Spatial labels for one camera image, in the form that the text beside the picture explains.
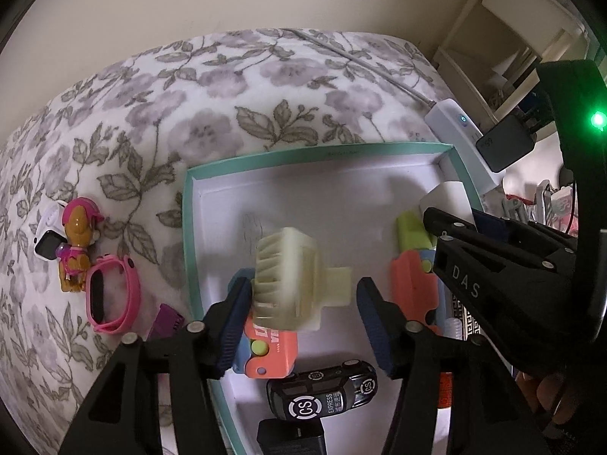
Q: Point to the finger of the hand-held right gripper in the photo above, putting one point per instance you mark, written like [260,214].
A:
[474,275]
[493,227]

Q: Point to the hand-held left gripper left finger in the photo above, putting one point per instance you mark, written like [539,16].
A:
[234,329]

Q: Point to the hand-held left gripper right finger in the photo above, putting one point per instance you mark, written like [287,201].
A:
[374,329]

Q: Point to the gold patterned box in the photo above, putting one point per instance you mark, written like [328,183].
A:
[462,317]

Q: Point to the purple translucent lighter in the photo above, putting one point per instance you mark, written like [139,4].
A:
[163,322]

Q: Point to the cream plastic toy part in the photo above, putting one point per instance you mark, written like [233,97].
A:
[289,279]

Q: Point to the black toy car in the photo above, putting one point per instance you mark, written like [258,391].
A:
[322,393]

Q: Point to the black power adapter block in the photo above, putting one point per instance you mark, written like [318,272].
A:
[291,438]

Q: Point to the teal white box lid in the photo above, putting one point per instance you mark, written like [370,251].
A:
[332,189]

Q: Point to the person's right hand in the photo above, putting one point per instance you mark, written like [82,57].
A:
[545,396]

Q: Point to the orange blue toy gun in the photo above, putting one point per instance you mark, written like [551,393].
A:
[270,350]

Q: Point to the red grey clutter pile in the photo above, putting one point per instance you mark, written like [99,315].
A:
[540,204]

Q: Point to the orange green toy gun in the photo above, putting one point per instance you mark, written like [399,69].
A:
[412,275]

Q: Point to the dark grey plugged adapter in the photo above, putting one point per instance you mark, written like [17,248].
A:
[505,144]

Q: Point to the white power strip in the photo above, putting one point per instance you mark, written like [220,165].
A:
[455,123]

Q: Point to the pink wrist watch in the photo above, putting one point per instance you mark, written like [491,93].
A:
[128,294]

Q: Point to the pink brown puppy figure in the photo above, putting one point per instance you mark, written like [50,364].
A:
[78,241]

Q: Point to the white shelf unit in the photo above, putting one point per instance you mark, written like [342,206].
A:
[512,33]

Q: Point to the white smartwatch black screen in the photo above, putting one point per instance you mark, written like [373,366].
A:
[47,241]

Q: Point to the floral blanket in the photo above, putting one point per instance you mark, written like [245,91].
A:
[118,128]

